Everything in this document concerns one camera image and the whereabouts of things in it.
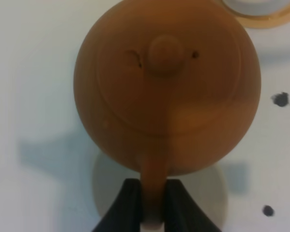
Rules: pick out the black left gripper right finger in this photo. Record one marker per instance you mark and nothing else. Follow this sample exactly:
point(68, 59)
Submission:
point(181, 213)

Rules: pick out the orange saucer near teapot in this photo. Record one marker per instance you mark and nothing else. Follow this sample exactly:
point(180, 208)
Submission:
point(275, 19)

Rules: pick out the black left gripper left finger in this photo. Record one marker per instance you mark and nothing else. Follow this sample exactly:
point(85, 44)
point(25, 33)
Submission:
point(125, 214)

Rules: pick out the brown clay teapot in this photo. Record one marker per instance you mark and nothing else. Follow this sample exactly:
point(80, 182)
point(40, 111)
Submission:
point(166, 87)

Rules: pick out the beige round teapot coaster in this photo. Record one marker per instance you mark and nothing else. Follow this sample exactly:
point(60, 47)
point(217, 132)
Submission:
point(207, 188)

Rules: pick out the white teacup near teapot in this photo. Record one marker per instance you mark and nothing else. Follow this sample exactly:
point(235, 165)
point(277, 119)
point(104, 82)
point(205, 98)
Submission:
point(256, 7)

